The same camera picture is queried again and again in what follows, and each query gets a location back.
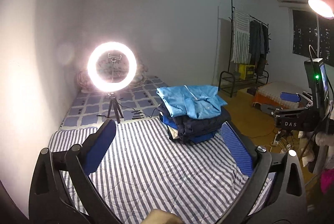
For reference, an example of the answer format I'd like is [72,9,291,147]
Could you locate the blue checkered bed sheet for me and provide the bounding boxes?
[60,76,167,130]

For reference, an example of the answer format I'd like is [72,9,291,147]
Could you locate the light blue work coat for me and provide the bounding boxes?
[156,85,228,120]

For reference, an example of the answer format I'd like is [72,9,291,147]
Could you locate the black ring light tripod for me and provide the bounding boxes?
[97,92,124,124]

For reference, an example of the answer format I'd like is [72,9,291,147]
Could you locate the dark hanging clothes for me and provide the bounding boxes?
[249,20,269,75]

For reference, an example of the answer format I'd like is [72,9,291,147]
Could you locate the white floor cable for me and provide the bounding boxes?
[247,124,296,154]

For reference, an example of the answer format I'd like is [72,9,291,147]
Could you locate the black clothes rack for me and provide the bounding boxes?
[218,0,271,97]

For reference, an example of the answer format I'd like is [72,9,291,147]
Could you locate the dark night window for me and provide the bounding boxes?
[292,10,334,67]

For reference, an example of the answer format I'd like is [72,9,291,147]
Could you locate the lit ring light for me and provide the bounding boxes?
[87,41,137,93]

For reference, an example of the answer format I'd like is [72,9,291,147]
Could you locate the white power strip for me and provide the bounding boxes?
[271,130,284,147]

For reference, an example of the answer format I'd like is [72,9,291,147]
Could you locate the blue folded garment under stack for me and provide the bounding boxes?
[158,114,218,144]

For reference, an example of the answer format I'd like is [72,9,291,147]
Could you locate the striped hanging towel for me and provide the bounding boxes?
[231,9,250,64]

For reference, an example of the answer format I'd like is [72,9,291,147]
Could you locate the yellow black box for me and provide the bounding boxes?
[238,64,255,80]

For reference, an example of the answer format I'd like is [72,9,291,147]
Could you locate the dark navy folded jacket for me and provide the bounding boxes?
[157,104,232,142]

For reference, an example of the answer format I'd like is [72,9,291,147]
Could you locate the striped blue white bed sheet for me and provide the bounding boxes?
[48,118,276,224]

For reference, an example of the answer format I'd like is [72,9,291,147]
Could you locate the black camera display unit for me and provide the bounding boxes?
[304,58,329,118]

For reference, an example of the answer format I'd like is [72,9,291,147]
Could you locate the floral folded quilt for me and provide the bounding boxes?
[76,61,148,93]

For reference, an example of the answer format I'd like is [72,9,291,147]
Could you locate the round desk lamp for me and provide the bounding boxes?
[307,0,334,19]

